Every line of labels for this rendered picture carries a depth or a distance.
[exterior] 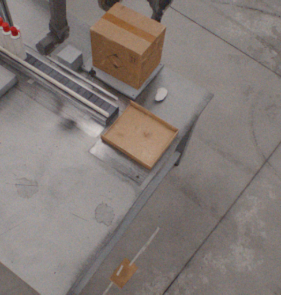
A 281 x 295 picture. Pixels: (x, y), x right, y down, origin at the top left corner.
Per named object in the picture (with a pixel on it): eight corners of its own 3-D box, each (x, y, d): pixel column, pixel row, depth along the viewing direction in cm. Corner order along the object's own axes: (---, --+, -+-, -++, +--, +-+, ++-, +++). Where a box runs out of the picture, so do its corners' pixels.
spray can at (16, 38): (15, 57, 193) (5, 29, 175) (21, 52, 195) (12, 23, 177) (22, 62, 191) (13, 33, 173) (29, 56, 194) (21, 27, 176)
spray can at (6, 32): (7, 54, 193) (-3, 25, 175) (14, 48, 196) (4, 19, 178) (15, 58, 192) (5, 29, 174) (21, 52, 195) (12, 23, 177)
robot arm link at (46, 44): (70, 31, 151) (56, 17, 151) (50, 45, 146) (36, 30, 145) (65, 48, 162) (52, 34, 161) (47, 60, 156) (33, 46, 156)
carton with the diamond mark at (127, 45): (92, 65, 197) (89, 27, 174) (116, 40, 208) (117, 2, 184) (138, 90, 191) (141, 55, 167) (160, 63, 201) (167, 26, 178)
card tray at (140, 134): (100, 137, 178) (100, 133, 174) (130, 104, 189) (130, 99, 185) (150, 170, 171) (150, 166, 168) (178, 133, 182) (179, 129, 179)
